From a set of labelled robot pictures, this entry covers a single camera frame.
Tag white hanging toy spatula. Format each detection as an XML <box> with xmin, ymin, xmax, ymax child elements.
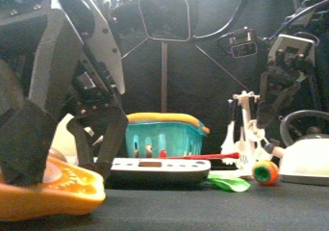
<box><xmin>219</xmin><ymin>120</ymin><xmax>238</xmax><ymax>166</ymax></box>

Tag red toy pan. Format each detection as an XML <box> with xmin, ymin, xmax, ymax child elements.
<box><xmin>158</xmin><ymin>149</ymin><xmax>242</xmax><ymax>161</ymax></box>

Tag teal basket with yellow rim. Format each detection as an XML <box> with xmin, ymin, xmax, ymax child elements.
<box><xmin>124</xmin><ymin>112</ymin><xmax>211</xmax><ymax>160</ymax></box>

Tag green toy leaf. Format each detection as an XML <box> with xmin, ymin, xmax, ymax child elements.
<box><xmin>207</xmin><ymin>174</ymin><xmax>251</xmax><ymax>193</ymax></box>

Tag orange and green round toy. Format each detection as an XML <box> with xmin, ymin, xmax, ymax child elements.
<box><xmin>250</xmin><ymin>160</ymin><xmax>280</xmax><ymax>187</ymax></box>

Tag black stand with square plate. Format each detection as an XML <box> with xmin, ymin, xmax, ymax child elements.
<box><xmin>138</xmin><ymin>0</ymin><xmax>193</xmax><ymax>114</ymax></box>

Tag white kettle with black handle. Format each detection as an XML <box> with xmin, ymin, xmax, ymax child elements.
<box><xmin>263</xmin><ymin>109</ymin><xmax>329</xmax><ymax>187</ymax></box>

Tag white utensil rack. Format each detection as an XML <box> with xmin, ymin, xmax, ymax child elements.
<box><xmin>219</xmin><ymin>90</ymin><xmax>270</xmax><ymax>179</ymax></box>

